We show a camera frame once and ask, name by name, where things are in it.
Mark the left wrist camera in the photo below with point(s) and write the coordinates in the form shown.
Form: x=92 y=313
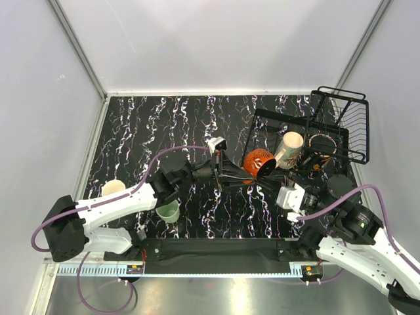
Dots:
x=216 y=143

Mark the black skull mug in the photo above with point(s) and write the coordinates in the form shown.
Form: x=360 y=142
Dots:
x=317 y=154

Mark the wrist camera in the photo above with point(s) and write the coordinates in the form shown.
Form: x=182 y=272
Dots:
x=216 y=143
x=290 y=198

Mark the black wire dish rack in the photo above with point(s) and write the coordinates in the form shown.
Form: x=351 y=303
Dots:
x=339 y=113

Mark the green cup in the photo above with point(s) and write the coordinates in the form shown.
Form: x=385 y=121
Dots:
x=169 y=213

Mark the orange black mug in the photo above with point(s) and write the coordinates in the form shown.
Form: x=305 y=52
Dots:
x=259 y=163

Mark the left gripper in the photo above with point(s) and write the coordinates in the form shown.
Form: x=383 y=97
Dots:
x=221 y=166

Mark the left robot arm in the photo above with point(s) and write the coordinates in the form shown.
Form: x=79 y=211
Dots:
x=73 y=227

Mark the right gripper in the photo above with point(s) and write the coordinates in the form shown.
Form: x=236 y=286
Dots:
x=273 y=185

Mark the beige printed mug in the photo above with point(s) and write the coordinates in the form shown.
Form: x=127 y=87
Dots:
x=288 y=151

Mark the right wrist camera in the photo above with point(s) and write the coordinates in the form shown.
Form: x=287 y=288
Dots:
x=290 y=198

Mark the slotted cable duct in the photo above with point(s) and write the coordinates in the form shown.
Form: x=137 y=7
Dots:
x=186 y=270

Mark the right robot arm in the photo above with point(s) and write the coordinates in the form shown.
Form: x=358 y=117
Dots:
x=337 y=228

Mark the cream cup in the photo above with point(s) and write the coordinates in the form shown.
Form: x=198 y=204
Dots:
x=112 y=186

